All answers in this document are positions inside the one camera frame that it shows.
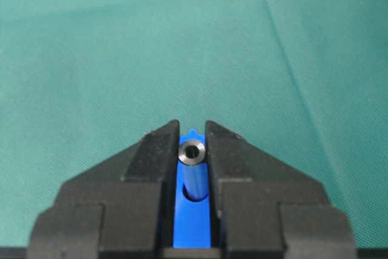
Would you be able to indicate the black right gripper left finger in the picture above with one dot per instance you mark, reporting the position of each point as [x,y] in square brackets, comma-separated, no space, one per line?
[121,208]

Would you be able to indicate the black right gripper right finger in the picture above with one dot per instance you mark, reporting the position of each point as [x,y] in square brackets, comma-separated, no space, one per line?
[268,209]

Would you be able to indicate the silver metal shaft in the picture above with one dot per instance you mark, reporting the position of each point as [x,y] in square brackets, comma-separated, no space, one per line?
[191,156]

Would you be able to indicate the blue plastic gear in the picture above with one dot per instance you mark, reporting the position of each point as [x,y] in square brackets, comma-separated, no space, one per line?
[192,223]

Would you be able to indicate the green cloth mat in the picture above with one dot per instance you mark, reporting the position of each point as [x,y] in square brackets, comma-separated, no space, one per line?
[304,80]

